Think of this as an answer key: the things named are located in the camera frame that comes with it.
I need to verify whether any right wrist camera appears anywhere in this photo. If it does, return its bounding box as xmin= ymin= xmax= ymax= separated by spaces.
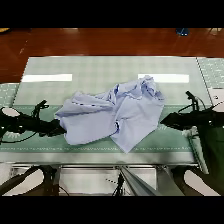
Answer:
xmin=185 ymin=90 xmax=201 ymax=112

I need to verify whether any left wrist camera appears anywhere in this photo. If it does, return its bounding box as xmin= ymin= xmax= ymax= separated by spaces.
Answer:
xmin=31 ymin=99 xmax=50 ymax=118

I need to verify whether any light blue shirt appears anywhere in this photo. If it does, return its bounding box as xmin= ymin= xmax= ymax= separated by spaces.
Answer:
xmin=54 ymin=75 xmax=166 ymax=154

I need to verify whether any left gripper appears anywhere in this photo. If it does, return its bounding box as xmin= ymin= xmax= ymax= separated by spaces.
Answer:
xmin=39 ymin=119 xmax=67 ymax=138

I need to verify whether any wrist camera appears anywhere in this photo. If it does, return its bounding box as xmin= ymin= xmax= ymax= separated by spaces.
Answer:
xmin=185 ymin=90 xmax=201 ymax=112
xmin=31 ymin=99 xmax=50 ymax=118

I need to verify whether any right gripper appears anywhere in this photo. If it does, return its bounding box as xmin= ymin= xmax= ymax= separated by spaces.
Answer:
xmin=159 ymin=112 xmax=184 ymax=132

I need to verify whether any silver frame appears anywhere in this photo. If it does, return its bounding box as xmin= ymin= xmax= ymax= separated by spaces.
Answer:
xmin=0 ymin=161 xmax=201 ymax=197

